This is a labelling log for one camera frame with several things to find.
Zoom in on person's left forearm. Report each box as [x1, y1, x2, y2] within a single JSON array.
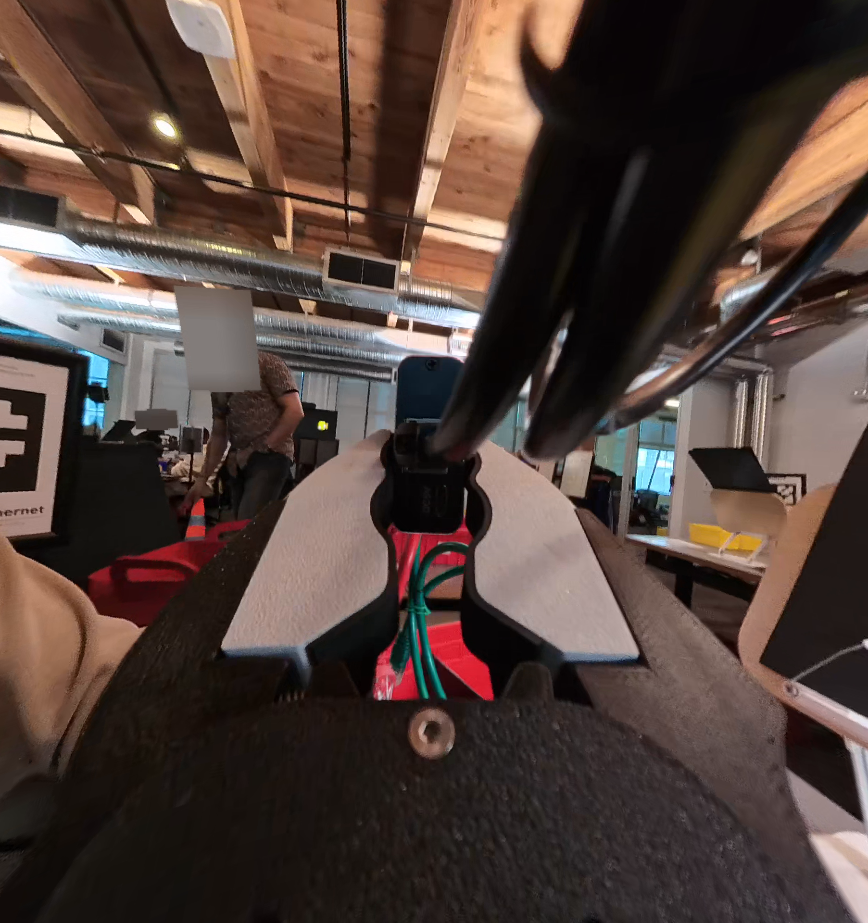
[[0, 519, 145, 830]]

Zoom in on black cable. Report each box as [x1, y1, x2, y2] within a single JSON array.
[[428, 0, 868, 464]]

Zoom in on black and tan reflector panel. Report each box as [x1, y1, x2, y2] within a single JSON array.
[[688, 446, 790, 538]]

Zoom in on silver ventilation duct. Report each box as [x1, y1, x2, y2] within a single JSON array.
[[0, 216, 492, 333], [15, 277, 478, 369]]

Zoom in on white air vent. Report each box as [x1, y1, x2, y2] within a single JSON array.
[[322, 247, 402, 294]]

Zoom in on red plastic bin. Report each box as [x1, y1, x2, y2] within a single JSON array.
[[373, 526, 495, 702]]

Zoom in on red tote basket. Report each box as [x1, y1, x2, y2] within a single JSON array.
[[86, 519, 253, 627]]

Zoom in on black wood-edged panel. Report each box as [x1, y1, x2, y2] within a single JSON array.
[[738, 389, 868, 767]]

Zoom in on small yellow bin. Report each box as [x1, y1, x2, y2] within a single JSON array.
[[688, 523, 764, 552]]

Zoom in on black ethernet adapter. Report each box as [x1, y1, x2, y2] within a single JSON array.
[[387, 420, 474, 536]]

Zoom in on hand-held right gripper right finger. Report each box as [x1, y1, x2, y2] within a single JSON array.
[[463, 440, 640, 664]]

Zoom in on green ethernet cable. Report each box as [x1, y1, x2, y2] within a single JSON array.
[[389, 541, 472, 700]]

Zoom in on black partition board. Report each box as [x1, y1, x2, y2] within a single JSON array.
[[37, 436, 184, 585]]

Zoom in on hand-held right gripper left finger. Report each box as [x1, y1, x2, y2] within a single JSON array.
[[221, 430, 402, 661]]

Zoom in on large framed marker sign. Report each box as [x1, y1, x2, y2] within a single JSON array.
[[0, 330, 90, 543]]

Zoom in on white ceiling access point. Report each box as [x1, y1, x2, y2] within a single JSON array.
[[165, 0, 238, 60]]

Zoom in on dark-legged work table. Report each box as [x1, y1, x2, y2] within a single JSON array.
[[625, 532, 768, 607]]

